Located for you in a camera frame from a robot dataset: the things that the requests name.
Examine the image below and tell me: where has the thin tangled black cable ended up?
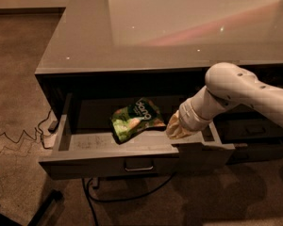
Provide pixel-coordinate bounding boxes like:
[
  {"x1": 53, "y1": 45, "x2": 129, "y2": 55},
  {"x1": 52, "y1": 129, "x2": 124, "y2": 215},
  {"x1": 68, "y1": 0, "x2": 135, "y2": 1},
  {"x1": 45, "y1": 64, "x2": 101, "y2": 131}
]
[{"x1": 0, "y1": 109, "x2": 59, "y2": 152}]

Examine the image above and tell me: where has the thick black floor cable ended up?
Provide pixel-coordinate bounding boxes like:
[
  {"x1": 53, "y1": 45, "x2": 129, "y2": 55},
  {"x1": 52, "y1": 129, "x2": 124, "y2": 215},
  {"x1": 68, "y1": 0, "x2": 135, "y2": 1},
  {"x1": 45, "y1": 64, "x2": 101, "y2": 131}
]
[{"x1": 80, "y1": 172, "x2": 177, "y2": 226}]

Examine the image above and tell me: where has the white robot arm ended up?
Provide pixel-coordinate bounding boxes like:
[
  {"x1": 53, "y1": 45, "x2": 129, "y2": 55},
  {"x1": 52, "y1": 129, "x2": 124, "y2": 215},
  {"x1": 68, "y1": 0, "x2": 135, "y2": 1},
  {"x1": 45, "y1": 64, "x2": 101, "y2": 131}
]
[{"x1": 166, "y1": 62, "x2": 283, "y2": 139}]

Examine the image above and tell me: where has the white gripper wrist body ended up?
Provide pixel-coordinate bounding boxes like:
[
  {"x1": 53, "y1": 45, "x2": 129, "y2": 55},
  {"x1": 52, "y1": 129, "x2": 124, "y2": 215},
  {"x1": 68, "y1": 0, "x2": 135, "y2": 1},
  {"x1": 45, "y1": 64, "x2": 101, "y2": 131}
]
[{"x1": 178, "y1": 98, "x2": 211, "y2": 132}]

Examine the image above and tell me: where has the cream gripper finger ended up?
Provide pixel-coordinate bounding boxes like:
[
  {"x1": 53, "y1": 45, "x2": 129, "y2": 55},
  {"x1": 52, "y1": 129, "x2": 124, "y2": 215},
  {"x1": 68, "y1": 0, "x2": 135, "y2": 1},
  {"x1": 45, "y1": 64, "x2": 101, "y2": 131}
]
[{"x1": 166, "y1": 110, "x2": 196, "y2": 139}]

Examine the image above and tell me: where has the black metal stand leg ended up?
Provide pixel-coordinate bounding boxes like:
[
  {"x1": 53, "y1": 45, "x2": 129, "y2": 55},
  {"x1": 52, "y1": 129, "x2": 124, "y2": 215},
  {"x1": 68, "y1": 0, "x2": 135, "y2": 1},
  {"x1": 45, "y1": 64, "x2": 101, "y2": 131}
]
[{"x1": 0, "y1": 169, "x2": 65, "y2": 226}]

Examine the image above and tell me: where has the grey drawer cabinet counter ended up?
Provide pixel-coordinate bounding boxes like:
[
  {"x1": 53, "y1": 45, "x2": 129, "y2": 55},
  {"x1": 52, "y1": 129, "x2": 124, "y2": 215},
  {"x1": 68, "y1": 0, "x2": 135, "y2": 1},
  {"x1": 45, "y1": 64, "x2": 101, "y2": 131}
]
[{"x1": 34, "y1": 0, "x2": 283, "y2": 190}]

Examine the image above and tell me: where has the green snack bag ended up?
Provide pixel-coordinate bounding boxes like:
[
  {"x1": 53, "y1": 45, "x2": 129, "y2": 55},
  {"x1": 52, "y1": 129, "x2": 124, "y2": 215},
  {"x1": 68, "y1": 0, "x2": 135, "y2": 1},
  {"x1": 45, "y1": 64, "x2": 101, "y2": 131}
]
[{"x1": 110, "y1": 97, "x2": 166, "y2": 143}]

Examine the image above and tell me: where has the black power adapter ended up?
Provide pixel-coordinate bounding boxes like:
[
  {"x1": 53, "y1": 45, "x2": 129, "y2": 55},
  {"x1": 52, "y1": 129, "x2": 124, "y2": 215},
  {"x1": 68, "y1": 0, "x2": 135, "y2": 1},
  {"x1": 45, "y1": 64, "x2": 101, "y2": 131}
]
[{"x1": 48, "y1": 121, "x2": 58, "y2": 133}]

